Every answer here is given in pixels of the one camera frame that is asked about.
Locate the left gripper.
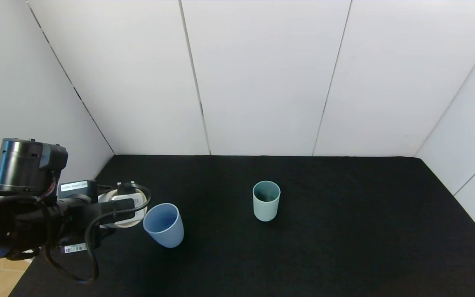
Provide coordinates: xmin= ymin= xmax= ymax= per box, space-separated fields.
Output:
xmin=57 ymin=179 xmax=116 ymax=254

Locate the beige plastic cup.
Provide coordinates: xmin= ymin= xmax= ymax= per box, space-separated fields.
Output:
xmin=97 ymin=188 xmax=148 ymax=230

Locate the blue plastic cup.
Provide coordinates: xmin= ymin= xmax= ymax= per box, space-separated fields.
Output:
xmin=143 ymin=203 xmax=185 ymax=248

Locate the mint green plastic cup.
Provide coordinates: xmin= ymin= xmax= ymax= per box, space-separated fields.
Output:
xmin=252 ymin=181 xmax=281 ymax=222

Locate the black fabric table cover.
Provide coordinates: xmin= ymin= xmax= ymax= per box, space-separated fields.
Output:
xmin=9 ymin=155 xmax=475 ymax=297

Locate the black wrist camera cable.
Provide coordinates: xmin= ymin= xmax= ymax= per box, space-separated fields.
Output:
xmin=43 ymin=183 xmax=152 ymax=285

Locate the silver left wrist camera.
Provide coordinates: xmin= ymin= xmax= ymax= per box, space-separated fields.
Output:
xmin=110 ymin=190 xmax=147 ymax=217

